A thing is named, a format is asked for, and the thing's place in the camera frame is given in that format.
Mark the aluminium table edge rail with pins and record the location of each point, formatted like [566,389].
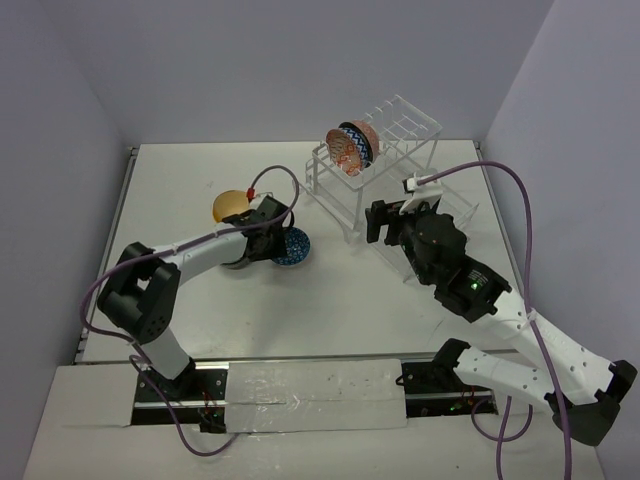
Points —
[87,304]

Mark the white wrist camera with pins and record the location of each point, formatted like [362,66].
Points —
[253,195]
[420,192]

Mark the white wire dish rack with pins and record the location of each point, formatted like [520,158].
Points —
[405,147]

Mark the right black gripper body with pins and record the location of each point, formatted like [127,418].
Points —
[407,239]

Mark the orange white patterned bowl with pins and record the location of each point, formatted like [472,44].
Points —
[344,152]

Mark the cream bowl gold rim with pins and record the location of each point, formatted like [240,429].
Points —
[229,203]

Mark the blue triangle patterned bowl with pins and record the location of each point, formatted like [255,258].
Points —
[298,246]

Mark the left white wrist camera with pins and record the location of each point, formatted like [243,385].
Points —
[253,195]

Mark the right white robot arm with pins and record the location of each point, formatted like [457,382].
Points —
[579,389]

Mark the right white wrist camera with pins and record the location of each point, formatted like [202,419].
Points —
[420,192]

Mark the black bowl cream inside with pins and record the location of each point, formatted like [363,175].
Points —
[237,265]

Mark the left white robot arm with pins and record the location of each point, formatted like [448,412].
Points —
[139,297]

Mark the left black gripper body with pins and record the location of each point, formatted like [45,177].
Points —
[273,240]

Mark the silver tape patch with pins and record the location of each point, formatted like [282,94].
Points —
[286,397]

